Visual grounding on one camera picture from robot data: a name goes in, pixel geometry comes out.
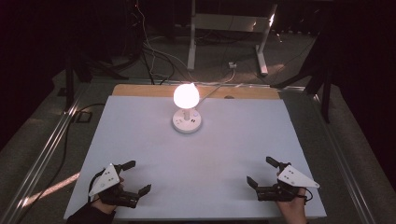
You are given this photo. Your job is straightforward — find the aluminium floor rail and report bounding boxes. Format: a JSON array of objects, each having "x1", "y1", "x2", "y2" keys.
[
  {"x1": 311, "y1": 91, "x2": 377, "y2": 224},
  {"x1": 0, "y1": 81, "x2": 92, "y2": 224}
]

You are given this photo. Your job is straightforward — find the person's right hand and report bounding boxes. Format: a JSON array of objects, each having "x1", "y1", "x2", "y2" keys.
[{"x1": 275, "y1": 188, "x2": 309, "y2": 224}]

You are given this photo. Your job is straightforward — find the long black floor cable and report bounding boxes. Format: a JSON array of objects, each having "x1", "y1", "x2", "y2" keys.
[{"x1": 17, "y1": 103, "x2": 107, "y2": 224}]

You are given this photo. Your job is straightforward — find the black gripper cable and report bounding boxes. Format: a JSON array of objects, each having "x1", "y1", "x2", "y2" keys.
[{"x1": 298, "y1": 187, "x2": 314, "y2": 203}]

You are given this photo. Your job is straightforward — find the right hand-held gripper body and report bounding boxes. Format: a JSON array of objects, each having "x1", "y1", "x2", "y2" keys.
[{"x1": 255, "y1": 161, "x2": 321, "y2": 203}]

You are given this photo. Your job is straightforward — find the black floor plate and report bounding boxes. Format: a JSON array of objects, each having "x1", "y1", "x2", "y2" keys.
[{"x1": 72, "y1": 110, "x2": 93, "y2": 124}]

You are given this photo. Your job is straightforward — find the person's left hand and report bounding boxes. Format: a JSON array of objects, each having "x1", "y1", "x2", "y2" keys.
[{"x1": 91, "y1": 175, "x2": 125, "y2": 216}]

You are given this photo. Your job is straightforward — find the pale table mat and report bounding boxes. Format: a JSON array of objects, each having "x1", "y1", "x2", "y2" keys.
[{"x1": 64, "y1": 94, "x2": 327, "y2": 220}]

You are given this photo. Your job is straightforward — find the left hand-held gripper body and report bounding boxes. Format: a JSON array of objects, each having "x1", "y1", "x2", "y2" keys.
[{"x1": 88, "y1": 162, "x2": 140, "y2": 209}]

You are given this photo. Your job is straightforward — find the white floor cable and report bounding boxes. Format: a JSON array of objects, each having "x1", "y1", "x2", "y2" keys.
[{"x1": 135, "y1": 0, "x2": 194, "y2": 83}]

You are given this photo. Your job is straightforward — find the white metal desk frame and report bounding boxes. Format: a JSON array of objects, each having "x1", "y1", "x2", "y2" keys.
[{"x1": 186, "y1": 0, "x2": 279, "y2": 77}]

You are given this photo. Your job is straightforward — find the white lamp cable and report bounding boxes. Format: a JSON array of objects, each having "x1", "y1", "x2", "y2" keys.
[{"x1": 197, "y1": 67, "x2": 237, "y2": 106}]

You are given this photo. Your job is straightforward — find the black metal stand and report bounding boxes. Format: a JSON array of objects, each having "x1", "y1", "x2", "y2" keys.
[
  {"x1": 270, "y1": 18, "x2": 332, "y2": 124},
  {"x1": 63, "y1": 46, "x2": 131, "y2": 112}
]

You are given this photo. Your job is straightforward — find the white round-base table lamp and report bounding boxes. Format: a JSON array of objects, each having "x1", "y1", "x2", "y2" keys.
[{"x1": 172, "y1": 82, "x2": 203, "y2": 135}]

